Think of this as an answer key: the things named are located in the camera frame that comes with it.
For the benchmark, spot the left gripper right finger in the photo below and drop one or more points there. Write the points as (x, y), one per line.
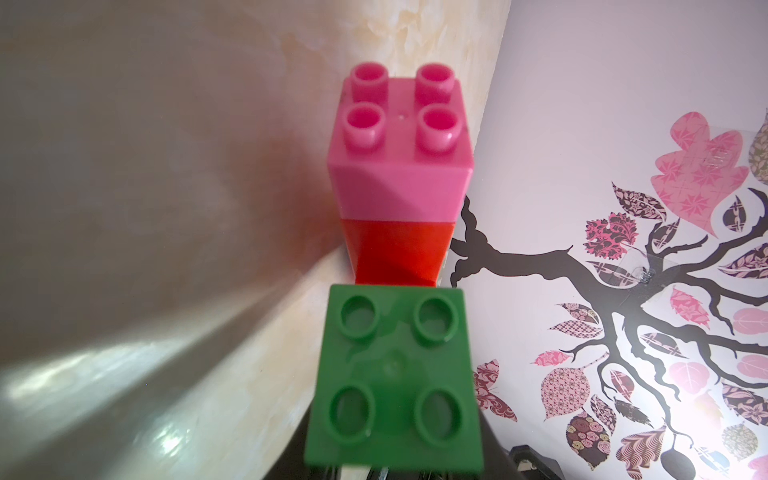
(519, 463)

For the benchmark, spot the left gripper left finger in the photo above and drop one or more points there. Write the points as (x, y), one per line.
(290, 465)

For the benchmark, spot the green square brick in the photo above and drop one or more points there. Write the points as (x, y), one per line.
(395, 386)

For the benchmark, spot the red long brick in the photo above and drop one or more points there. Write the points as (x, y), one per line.
(397, 253)

